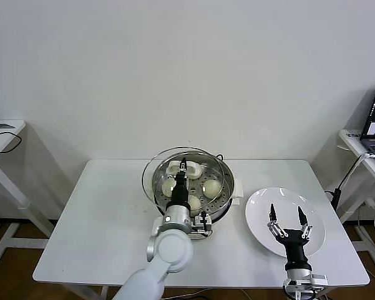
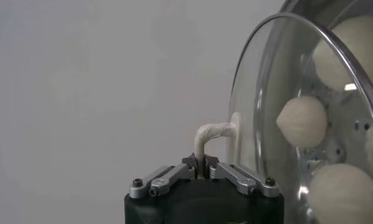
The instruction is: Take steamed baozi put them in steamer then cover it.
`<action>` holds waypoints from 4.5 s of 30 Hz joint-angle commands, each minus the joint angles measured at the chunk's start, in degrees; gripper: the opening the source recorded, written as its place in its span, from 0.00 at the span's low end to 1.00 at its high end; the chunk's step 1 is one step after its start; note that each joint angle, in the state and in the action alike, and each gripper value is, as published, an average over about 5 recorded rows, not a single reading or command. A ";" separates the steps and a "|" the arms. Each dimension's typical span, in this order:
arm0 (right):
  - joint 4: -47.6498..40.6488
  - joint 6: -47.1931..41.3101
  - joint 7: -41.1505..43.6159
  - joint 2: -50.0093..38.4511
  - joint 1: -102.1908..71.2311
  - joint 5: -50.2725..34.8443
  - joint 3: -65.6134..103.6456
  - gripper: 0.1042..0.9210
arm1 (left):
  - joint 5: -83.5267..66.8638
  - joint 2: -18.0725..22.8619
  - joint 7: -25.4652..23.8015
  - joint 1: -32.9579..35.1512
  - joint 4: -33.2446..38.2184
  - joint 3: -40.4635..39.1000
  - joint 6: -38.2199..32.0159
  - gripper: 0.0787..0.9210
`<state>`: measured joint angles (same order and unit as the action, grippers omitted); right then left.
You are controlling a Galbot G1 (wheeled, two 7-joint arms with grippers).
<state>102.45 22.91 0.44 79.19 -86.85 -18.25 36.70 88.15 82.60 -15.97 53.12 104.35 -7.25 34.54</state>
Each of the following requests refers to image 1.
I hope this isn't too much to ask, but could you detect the white round plate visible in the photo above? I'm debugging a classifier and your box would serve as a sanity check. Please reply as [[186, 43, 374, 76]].
[[244, 187, 327, 259]]

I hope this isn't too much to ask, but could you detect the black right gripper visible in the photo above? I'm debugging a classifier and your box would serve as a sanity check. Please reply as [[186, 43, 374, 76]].
[[266, 203, 313, 273]]

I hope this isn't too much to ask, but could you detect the thin black cable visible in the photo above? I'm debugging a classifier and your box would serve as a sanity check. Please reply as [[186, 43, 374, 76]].
[[0, 131, 23, 154]]

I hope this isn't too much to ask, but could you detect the round glass pot lid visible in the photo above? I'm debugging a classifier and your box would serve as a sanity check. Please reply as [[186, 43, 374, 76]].
[[142, 145, 228, 216]]

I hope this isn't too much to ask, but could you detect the white steamed baozi bun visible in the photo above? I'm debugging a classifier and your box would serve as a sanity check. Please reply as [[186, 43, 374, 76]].
[[187, 195, 203, 216], [202, 179, 223, 199], [161, 179, 176, 198], [186, 168, 204, 181]]

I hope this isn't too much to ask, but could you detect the black laptop power cable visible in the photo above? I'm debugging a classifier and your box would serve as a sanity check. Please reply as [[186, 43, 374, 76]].
[[324, 152, 375, 212]]

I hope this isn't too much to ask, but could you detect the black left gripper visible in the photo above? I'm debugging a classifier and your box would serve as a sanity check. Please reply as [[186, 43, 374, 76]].
[[169, 157, 190, 208]]

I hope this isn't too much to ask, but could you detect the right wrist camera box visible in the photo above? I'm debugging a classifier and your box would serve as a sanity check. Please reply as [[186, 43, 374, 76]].
[[311, 273, 329, 288]]

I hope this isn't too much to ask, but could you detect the white electric cooker base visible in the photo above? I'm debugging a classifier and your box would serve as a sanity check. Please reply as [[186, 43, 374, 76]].
[[187, 199, 241, 243]]

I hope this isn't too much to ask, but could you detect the stainless steel steamer basket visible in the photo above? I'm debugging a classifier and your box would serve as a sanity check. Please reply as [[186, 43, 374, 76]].
[[142, 151, 245, 224]]

